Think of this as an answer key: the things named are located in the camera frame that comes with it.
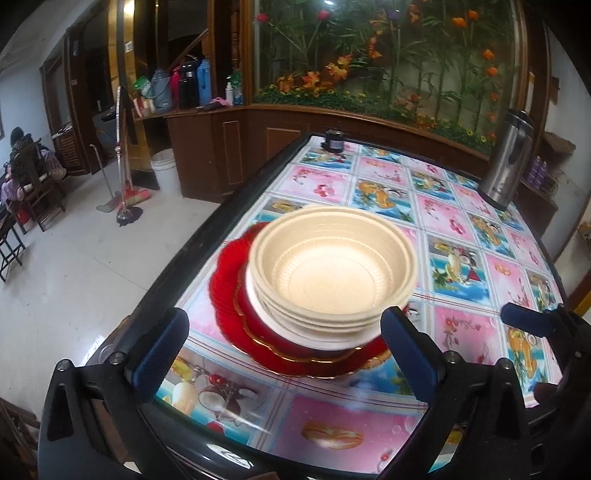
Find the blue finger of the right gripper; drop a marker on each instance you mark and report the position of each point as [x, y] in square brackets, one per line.
[536, 323]

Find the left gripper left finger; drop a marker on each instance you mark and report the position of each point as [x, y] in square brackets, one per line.
[150, 358]

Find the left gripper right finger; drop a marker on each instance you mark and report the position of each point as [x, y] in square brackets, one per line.
[419, 358]

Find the white plate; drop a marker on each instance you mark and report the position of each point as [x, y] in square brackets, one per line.
[304, 336]

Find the large beige plastic bowl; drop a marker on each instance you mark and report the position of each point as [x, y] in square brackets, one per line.
[333, 268]

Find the floral plastic tablecloth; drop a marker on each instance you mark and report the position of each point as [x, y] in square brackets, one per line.
[223, 413]

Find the large red glass plate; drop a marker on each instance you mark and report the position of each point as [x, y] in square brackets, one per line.
[221, 288]

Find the steel thermos kettle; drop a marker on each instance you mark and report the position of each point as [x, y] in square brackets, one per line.
[508, 160]

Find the broom with red bristles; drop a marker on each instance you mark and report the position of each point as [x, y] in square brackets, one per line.
[130, 194]

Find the white plastic bucket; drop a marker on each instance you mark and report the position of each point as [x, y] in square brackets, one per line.
[164, 167]

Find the wooden chair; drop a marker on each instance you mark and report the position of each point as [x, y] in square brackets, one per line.
[43, 197]

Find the seated person in black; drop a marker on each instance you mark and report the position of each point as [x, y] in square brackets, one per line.
[46, 163]

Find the small black jar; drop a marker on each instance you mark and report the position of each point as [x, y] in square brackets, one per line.
[334, 141]

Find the flower mural glass panel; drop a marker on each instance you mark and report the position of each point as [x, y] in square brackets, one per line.
[448, 67]

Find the black flask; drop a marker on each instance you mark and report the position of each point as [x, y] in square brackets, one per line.
[187, 88]

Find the grey water jug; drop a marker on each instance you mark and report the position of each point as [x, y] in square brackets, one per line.
[161, 92]

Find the blue thermos jug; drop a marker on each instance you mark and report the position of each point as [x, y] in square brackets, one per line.
[204, 82]

